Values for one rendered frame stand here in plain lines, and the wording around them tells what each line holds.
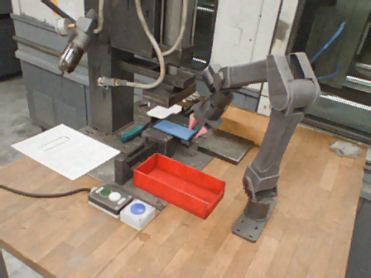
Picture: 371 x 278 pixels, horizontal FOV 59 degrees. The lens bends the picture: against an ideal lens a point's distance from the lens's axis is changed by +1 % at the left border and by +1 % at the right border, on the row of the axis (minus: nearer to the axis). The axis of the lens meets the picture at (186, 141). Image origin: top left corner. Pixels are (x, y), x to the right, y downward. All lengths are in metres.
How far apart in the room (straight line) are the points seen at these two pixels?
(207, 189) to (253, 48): 0.82
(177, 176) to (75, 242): 0.37
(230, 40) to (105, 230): 1.11
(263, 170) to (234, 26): 0.94
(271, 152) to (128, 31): 0.57
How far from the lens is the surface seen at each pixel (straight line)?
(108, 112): 1.24
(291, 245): 0.93
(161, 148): 1.10
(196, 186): 1.02
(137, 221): 0.87
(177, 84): 1.04
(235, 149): 1.21
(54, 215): 0.95
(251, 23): 1.61
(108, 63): 1.17
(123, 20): 1.09
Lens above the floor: 1.54
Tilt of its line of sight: 31 degrees down
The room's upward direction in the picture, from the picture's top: 7 degrees clockwise
